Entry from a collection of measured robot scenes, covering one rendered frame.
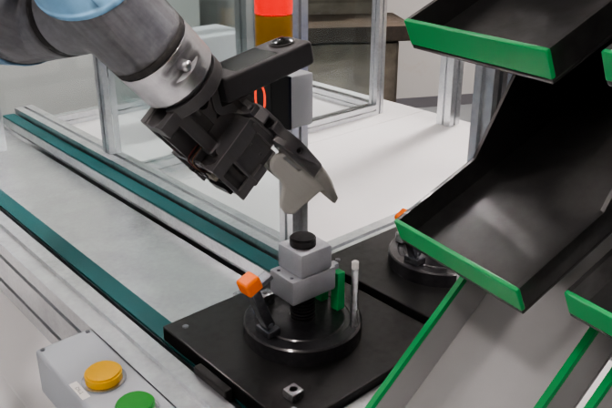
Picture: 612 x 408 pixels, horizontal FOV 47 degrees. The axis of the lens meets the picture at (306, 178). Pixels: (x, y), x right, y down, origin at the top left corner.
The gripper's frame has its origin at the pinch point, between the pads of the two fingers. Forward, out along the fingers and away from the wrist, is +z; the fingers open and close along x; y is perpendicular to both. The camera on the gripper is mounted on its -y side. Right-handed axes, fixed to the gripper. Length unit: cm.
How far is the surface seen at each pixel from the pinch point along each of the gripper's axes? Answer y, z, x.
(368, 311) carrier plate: 6.7, 20.0, 2.3
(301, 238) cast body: 5.2, 4.6, 0.2
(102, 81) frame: -6, 12, -75
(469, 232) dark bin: 1.0, -6.2, 24.9
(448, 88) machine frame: -66, 85, -61
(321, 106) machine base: -50, 85, -99
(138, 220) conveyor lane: 12, 22, -51
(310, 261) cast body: 7.0, 5.9, 2.1
